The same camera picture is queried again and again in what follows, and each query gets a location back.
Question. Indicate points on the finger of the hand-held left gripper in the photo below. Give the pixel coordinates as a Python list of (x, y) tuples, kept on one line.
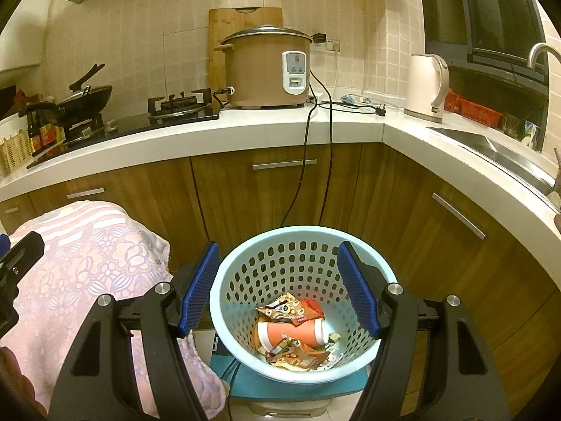
[(26, 250), (4, 243)]

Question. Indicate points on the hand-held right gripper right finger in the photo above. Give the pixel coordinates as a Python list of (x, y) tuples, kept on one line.
[(357, 289)]

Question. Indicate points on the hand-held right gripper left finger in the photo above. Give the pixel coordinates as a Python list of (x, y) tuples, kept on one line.
[(197, 289)]

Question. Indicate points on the light blue perforated basket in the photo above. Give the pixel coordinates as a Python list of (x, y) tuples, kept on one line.
[(245, 267)]

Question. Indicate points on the brown panda snack wrapper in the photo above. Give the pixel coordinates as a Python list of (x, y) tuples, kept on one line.
[(285, 309), (293, 357)]

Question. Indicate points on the orange white paper cup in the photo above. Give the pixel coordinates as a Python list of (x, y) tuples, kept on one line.
[(289, 333)]

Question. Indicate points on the person's left hand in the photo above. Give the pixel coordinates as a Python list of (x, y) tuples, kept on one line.
[(17, 381)]

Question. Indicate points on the yellow plastic basket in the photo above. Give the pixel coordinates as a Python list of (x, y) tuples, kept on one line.
[(15, 153)]

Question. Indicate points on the black gas stove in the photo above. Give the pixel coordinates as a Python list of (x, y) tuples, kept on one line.
[(131, 127)]

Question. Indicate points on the black wok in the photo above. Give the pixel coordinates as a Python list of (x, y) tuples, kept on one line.
[(94, 98)]

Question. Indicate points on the kitchen counter with wooden cabinets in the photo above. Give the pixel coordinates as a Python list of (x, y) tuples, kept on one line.
[(263, 131)]

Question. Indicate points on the steel sink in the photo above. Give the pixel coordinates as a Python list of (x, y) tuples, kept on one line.
[(495, 149)]

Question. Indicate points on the white electric kettle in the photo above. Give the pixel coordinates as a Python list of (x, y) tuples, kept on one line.
[(425, 87)]

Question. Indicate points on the red plastic basket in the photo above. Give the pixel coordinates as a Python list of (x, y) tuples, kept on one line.
[(475, 109)]

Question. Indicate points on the brown rice cooker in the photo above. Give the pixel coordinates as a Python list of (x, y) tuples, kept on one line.
[(258, 70)]

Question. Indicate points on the wooden cutting board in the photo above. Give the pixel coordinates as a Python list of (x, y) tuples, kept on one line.
[(219, 26)]

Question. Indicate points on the metal faucet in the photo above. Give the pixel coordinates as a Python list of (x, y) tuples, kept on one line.
[(537, 50)]

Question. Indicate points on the dark window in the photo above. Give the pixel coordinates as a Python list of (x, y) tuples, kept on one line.
[(491, 13)]

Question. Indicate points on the wall socket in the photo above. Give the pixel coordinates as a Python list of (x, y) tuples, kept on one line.
[(331, 44)]

